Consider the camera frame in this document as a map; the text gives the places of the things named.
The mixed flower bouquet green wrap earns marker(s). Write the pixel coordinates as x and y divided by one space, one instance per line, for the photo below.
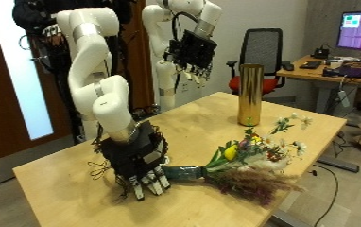
183 172

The tall gold cylinder vase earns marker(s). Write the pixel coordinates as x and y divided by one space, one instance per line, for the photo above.
250 94

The black mesh chair red seat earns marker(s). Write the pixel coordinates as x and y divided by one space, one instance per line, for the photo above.
263 47

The wooden office desk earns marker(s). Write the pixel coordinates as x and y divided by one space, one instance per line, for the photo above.
304 74

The black keyboard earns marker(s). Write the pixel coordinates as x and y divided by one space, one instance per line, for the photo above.
310 65

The black desk phone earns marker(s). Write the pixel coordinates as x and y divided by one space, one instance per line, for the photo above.
320 53

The white power strip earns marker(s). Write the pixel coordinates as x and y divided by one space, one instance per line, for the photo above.
343 98

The grey table foot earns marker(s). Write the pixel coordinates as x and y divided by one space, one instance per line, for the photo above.
338 164

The white wall outlet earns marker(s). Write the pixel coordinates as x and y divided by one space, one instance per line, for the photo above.
183 87

